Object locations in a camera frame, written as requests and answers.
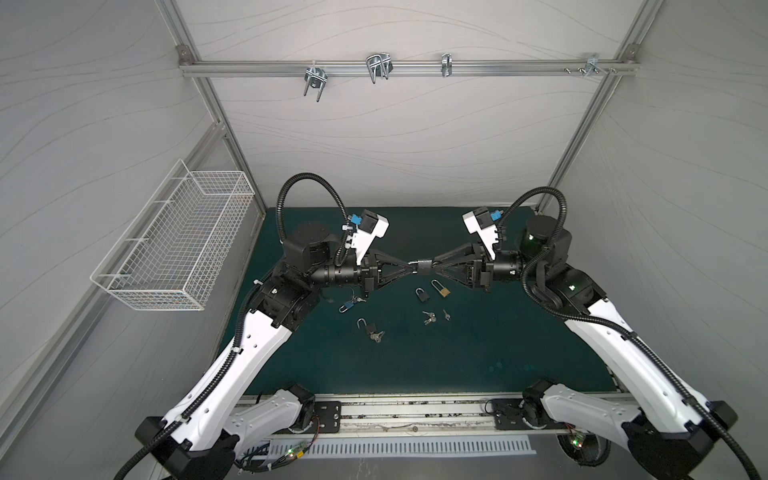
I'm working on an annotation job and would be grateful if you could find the brass padlock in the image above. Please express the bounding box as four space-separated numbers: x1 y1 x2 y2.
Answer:
430 279 451 298

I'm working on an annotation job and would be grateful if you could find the silver padlock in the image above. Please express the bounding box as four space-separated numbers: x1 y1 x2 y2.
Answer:
415 288 430 303

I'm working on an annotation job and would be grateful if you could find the silver key bunch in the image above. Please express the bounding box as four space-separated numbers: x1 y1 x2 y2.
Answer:
423 311 437 325

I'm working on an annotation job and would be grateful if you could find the black padlock shackle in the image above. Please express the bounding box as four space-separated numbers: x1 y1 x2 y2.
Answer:
408 259 434 275

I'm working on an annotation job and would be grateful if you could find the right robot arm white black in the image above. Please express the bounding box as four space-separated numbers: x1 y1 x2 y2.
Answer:
432 186 760 479

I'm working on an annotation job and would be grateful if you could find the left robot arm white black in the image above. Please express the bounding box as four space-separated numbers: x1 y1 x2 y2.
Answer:
115 172 415 479

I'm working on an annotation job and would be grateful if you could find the black padlock with keys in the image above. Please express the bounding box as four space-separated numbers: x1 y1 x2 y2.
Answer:
356 318 385 344

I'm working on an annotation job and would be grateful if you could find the metal U hook left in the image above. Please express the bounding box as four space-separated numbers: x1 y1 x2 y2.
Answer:
303 66 328 102

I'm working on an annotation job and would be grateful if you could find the metal u hook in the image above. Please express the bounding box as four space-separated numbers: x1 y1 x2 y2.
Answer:
303 66 328 102
365 53 393 84

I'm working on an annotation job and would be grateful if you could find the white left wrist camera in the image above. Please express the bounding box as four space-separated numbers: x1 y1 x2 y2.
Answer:
343 209 389 266

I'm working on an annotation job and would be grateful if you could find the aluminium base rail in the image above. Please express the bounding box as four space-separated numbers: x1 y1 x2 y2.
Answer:
227 392 649 436

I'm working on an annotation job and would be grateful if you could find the white slotted cable duct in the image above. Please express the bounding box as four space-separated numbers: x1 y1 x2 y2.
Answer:
304 434 537 459

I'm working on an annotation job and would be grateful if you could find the white wire basket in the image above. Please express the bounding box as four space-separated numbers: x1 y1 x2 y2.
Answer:
90 160 254 311

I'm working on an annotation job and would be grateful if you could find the metal hook bracket right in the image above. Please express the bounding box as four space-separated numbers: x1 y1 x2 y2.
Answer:
563 53 618 78

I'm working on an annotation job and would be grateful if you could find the aluminium wall rail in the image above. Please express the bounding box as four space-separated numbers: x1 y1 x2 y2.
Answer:
179 56 640 78

